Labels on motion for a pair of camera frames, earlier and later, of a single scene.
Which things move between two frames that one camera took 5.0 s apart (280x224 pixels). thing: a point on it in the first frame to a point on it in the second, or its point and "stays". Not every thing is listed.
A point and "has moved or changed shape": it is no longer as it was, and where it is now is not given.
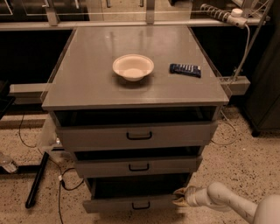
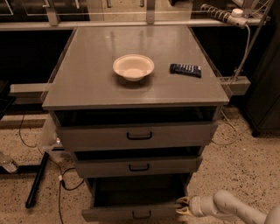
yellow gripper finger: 181,201 to 183,211
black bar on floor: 38,181 stays
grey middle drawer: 122,166 stays
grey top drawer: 80,137 stays
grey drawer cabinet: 137,143 stays
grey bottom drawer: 132,193 has moved or changed shape
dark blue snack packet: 190,70 stays
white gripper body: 192,196 to 195,206
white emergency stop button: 236,19 stays
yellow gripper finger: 180,191 to 185,199
